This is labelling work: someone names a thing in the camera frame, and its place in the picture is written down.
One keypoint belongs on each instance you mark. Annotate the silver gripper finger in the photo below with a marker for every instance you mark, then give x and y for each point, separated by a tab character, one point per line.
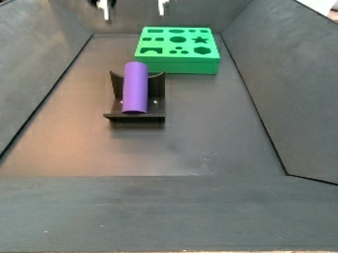
104	5
164	7

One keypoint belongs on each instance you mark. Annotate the purple cylinder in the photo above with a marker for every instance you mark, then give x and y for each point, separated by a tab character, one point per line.
136	88

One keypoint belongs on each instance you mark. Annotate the green foam shape-sorter block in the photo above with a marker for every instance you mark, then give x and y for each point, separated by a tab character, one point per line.
178	50

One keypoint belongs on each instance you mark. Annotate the black curved cradle stand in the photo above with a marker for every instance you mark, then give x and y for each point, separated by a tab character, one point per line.
156	114

